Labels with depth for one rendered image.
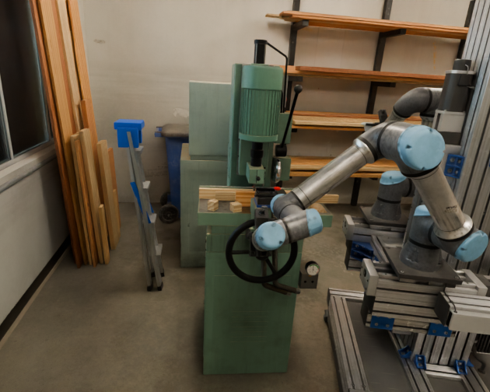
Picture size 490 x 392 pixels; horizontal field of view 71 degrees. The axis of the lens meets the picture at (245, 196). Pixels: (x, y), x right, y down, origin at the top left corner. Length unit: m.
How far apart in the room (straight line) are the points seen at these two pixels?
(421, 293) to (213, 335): 0.96
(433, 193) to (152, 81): 3.21
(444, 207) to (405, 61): 3.48
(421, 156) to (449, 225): 0.30
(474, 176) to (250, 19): 2.92
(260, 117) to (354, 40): 2.91
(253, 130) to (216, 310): 0.86
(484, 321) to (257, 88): 1.19
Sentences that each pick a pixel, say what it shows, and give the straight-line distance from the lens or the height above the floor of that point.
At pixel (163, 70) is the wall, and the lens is 3.89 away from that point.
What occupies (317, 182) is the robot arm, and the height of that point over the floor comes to 1.16.
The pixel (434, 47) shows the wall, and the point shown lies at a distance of 4.76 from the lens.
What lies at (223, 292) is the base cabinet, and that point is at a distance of 1.68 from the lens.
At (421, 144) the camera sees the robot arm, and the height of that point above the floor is 1.32.
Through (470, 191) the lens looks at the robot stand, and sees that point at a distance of 1.62.
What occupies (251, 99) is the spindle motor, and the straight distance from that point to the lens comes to 1.48.
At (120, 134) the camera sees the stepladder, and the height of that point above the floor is 1.09.
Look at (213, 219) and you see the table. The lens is 1.50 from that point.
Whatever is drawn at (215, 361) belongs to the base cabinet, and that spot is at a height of 0.09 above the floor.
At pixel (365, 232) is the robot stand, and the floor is 0.73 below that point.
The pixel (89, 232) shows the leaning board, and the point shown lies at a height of 0.30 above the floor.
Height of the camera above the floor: 1.46
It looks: 19 degrees down
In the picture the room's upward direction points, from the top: 4 degrees clockwise
